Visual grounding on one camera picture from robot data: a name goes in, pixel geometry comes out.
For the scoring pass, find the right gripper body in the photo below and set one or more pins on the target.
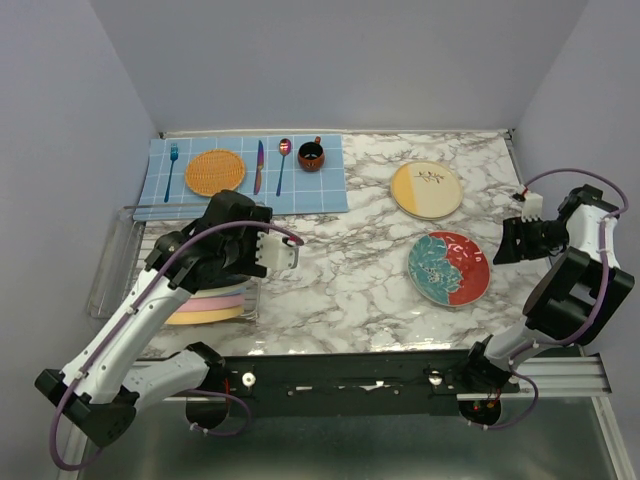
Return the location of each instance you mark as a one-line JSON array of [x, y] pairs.
[[535, 237]]

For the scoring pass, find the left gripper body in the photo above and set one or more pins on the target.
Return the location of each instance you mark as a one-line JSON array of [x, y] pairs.
[[240, 254]]

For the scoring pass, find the white ceramic plate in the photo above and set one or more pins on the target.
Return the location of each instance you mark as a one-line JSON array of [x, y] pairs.
[[449, 269]]

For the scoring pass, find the cream and yellow plate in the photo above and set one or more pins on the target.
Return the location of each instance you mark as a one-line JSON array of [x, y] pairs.
[[426, 190]]

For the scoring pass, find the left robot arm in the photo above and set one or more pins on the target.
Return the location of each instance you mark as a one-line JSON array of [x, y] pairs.
[[98, 391]]

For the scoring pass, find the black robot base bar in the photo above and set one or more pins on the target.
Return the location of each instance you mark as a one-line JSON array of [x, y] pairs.
[[358, 384]]

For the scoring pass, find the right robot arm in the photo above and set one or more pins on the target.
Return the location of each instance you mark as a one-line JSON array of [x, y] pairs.
[[573, 301]]

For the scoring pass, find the pink plate in rack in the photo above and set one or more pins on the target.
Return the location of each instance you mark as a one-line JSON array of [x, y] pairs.
[[212, 303]]

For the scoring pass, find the yellow plate in rack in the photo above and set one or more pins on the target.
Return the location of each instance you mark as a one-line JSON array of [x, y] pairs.
[[204, 317]]

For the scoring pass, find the iridescent rainbow knife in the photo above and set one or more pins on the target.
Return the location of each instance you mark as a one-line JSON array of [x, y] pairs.
[[259, 167]]

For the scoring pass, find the woven wicker round trivet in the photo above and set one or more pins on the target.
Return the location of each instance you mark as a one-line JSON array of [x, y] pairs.
[[212, 171]]

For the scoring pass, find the blue checked placemat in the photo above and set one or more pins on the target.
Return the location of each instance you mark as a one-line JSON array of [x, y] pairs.
[[318, 192]]

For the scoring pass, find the iridescent rainbow spoon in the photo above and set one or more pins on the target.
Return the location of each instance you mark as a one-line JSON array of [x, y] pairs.
[[284, 148]]

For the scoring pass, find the blue metal fork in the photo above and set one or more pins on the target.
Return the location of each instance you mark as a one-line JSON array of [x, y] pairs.
[[173, 157]]

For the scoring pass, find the orange and black mug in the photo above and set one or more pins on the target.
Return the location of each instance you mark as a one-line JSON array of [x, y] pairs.
[[311, 155]]

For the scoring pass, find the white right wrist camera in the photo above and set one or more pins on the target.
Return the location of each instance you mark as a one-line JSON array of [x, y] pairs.
[[531, 205]]

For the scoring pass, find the steel wire dish rack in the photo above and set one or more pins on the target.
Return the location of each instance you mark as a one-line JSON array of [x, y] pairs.
[[132, 237]]

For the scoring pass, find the aluminium frame rail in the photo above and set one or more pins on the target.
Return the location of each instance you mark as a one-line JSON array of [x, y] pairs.
[[558, 427]]

